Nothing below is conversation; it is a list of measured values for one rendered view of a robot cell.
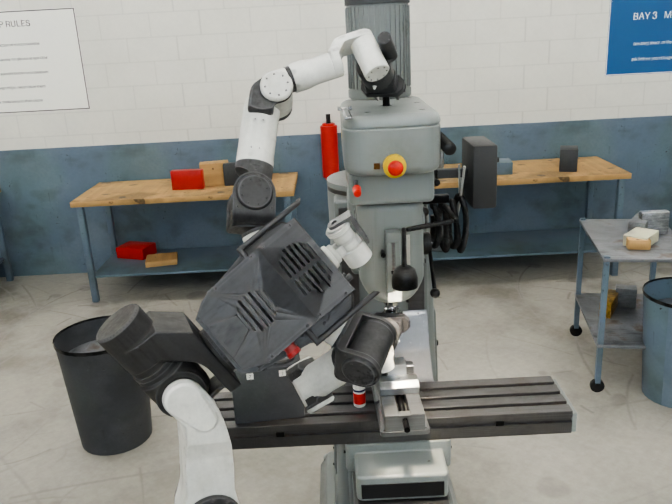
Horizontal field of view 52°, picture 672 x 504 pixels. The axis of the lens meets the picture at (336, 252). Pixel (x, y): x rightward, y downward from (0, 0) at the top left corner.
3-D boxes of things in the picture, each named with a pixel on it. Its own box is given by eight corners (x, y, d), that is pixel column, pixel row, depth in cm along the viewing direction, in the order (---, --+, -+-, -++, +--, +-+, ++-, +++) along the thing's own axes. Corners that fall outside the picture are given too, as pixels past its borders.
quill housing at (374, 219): (428, 304, 205) (427, 199, 195) (359, 307, 205) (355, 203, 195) (420, 281, 223) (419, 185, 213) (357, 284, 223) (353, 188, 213)
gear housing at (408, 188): (436, 202, 191) (436, 167, 188) (349, 207, 191) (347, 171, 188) (420, 177, 223) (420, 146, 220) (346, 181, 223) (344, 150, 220)
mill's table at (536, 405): (578, 433, 216) (580, 411, 213) (186, 452, 217) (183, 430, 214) (555, 395, 238) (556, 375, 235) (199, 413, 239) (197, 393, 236)
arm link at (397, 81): (360, 105, 192) (349, 86, 180) (363, 73, 194) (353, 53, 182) (404, 104, 188) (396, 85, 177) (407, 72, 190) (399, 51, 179)
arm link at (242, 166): (239, 152, 156) (231, 209, 152) (278, 159, 158) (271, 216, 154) (233, 168, 167) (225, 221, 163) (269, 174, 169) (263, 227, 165)
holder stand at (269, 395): (305, 417, 218) (300, 361, 212) (235, 425, 216) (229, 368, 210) (302, 398, 229) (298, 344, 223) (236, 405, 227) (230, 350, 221)
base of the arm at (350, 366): (365, 399, 156) (385, 372, 148) (316, 371, 156) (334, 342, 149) (384, 355, 167) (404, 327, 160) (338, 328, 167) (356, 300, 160)
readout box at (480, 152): (500, 208, 226) (501, 144, 219) (472, 209, 226) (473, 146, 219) (486, 194, 245) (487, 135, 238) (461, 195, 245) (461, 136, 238)
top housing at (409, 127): (444, 174, 179) (444, 112, 174) (344, 179, 179) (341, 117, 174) (421, 144, 224) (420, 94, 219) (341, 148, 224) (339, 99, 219)
